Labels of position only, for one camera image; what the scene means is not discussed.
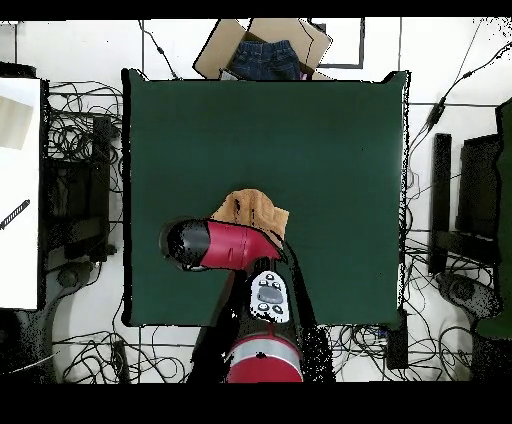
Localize orange terry towel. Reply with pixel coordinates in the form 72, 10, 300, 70
210, 188, 290, 249

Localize dark green table cloth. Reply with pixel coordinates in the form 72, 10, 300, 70
121, 68, 410, 328

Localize blue denim jeans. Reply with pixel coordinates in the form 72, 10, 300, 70
229, 39, 302, 81

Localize brown cardboard box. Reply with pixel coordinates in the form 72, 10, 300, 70
192, 17, 333, 81

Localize black power strip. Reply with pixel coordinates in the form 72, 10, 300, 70
385, 309, 409, 370

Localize white side table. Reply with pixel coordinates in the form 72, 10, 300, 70
0, 77, 42, 310

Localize black ridged strip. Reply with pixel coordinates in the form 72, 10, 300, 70
0, 198, 31, 231

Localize beige sheet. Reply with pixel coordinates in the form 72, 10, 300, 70
0, 95, 34, 151

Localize black equipment stand with cables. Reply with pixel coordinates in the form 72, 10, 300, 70
41, 115, 117, 289
428, 133, 503, 321

